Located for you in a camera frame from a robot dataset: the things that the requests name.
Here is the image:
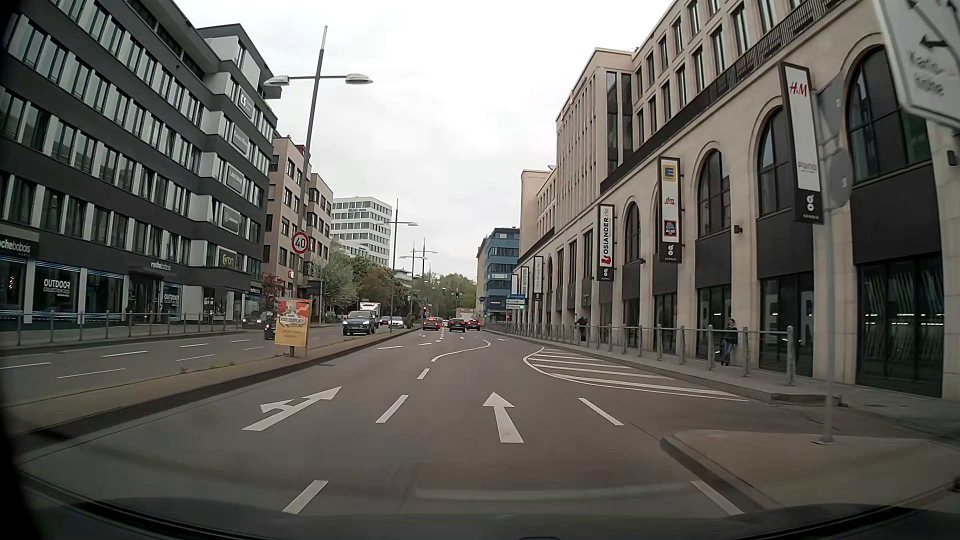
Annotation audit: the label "white office building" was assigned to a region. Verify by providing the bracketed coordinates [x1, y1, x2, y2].
[330, 196, 394, 268]

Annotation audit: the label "beige stone arcade building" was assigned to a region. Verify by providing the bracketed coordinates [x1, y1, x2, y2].
[514, 0, 960, 400]

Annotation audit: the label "metal pavement railing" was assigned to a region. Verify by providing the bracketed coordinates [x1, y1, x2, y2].
[0, 309, 249, 348]
[491, 319, 798, 387]

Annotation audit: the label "dark grey office building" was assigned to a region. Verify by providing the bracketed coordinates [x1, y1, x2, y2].
[0, 0, 283, 331]

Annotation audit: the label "blue glass building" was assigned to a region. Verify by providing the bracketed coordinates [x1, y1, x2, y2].
[475, 227, 522, 324]

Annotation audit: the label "row of trees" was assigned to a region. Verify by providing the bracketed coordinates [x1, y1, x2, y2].
[311, 247, 478, 320]

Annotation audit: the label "white direction sign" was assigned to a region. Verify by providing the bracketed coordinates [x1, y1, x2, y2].
[872, 0, 960, 130]

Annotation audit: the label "yellow advertising poster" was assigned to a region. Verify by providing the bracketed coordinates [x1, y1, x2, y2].
[273, 298, 313, 349]

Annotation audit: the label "road markings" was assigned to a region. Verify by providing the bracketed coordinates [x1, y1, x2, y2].
[0, 330, 750, 517]

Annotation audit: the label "grey asphalt road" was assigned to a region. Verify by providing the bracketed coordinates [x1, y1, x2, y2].
[0, 324, 826, 519]

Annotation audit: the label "car's own bonnet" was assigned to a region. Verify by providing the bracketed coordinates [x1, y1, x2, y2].
[15, 472, 960, 540]

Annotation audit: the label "grey pavement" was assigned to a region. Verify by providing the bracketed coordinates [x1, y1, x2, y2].
[487, 328, 960, 513]
[0, 322, 342, 356]

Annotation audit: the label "kerbed median strip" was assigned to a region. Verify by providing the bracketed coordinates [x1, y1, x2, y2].
[0, 327, 421, 440]

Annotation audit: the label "brown apartment building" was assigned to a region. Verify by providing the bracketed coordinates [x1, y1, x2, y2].
[261, 135, 335, 322]

